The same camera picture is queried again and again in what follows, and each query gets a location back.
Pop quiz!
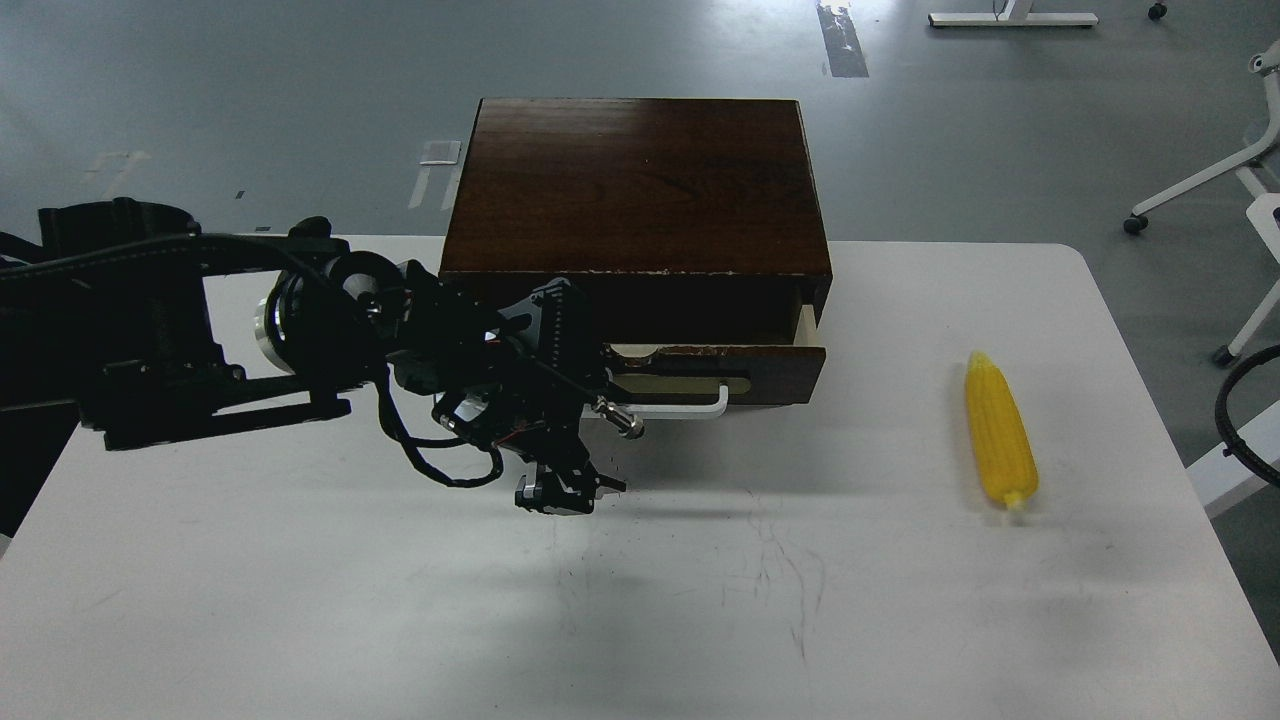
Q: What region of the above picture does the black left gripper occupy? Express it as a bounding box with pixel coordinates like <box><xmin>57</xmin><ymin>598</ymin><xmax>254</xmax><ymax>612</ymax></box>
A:
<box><xmin>387</xmin><ymin>263</ymin><xmax>645</xmax><ymax>516</ymax></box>

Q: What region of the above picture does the wooden drawer with white handle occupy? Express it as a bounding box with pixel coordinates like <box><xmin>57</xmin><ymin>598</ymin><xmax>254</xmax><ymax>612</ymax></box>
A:
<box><xmin>605</xmin><ymin>304</ymin><xmax>827</xmax><ymax>421</ymax></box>

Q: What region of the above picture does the yellow corn cob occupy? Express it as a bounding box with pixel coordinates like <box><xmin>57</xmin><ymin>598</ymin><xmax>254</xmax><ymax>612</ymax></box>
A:
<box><xmin>964</xmin><ymin>351</ymin><xmax>1039</xmax><ymax>512</ymax></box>

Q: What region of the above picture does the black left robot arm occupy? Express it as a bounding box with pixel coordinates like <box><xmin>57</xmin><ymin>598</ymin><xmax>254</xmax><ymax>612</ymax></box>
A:
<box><xmin>1</xmin><ymin>199</ymin><xmax>644</xmax><ymax>538</ymax></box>

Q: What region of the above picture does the dark brown wooden cabinet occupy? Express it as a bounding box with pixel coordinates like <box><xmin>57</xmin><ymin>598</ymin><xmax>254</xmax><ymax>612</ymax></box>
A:
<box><xmin>440</xmin><ymin>97</ymin><xmax>835</xmax><ymax>345</ymax></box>

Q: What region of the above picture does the white table foot bar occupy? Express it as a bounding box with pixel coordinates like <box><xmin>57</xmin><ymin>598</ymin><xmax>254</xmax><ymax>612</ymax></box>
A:
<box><xmin>928</xmin><ymin>1</ymin><xmax>1100</xmax><ymax>28</ymax></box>

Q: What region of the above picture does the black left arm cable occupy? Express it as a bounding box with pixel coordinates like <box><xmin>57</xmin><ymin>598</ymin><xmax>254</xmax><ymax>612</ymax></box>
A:
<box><xmin>375</xmin><ymin>375</ymin><xmax>506</xmax><ymax>489</ymax></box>

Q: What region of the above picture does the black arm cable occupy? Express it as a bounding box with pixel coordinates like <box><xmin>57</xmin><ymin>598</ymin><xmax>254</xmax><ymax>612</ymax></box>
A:
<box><xmin>375</xmin><ymin>375</ymin><xmax>506</xmax><ymax>489</ymax></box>
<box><xmin>1213</xmin><ymin>345</ymin><xmax>1280</xmax><ymax>491</ymax></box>

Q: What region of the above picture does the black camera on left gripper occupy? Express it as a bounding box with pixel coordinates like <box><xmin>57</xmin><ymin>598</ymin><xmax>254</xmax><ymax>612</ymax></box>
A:
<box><xmin>498</xmin><ymin>277</ymin><xmax>605</xmax><ymax>389</ymax></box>

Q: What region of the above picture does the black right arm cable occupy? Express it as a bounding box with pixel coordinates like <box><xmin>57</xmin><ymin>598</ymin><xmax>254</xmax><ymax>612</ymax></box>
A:
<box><xmin>1213</xmin><ymin>345</ymin><xmax>1280</xmax><ymax>491</ymax></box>

